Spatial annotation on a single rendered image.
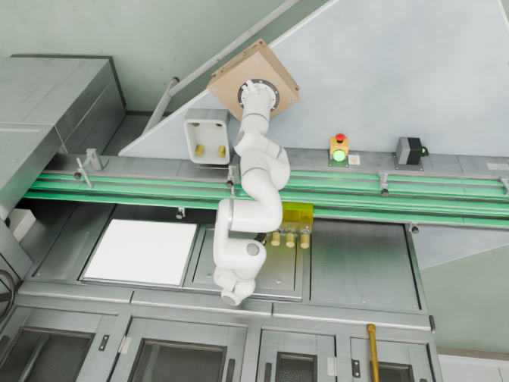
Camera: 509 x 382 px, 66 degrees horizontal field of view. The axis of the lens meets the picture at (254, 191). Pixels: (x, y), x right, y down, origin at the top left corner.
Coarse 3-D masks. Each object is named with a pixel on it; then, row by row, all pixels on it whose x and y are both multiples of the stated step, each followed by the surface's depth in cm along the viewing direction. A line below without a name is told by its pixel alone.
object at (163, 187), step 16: (48, 176) 181; (64, 176) 180; (128, 192) 172; (144, 192) 171; (160, 192) 171; (176, 192) 170; (192, 192) 170; (208, 192) 169; (224, 192) 169; (416, 208) 159; (432, 208) 158; (448, 208) 157; (464, 208) 157
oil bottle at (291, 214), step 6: (288, 204) 165; (294, 204) 164; (288, 210) 162; (294, 210) 162; (288, 216) 160; (294, 216) 160; (288, 222) 157; (294, 222) 157; (288, 228) 157; (294, 228) 157
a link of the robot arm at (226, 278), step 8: (216, 272) 125; (224, 272) 121; (232, 272) 118; (216, 280) 130; (224, 280) 129; (232, 280) 129; (240, 280) 118; (248, 280) 118; (224, 288) 131; (232, 288) 129
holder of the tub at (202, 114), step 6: (192, 108) 163; (198, 108) 163; (204, 108) 163; (186, 114) 160; (192, 114) 160; (198, 114) 160; (204, 114) 160; (210, 114) 159; (216, 114) 159; (222, 114) 159; (228, 114) 162; (222, 120) 156; (228, 120) 162; (228, 126) 164; (228, 132) 165; (228, 138) 165; (228, 144) 166; (228, 162) 172; (222, 168) 177; (228, 168) 177
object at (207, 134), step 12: (192, 120) 157; (204, 120) 156; (216, 120) 156; (192, 132) 167; (204, 132) 169; (216, 132) 168; (192, 144) 169; (204, 144) 174; (216, 144) 173; (192, 156) 170; (204, 156) 173; (216, 156) 173; (228, 156) 168
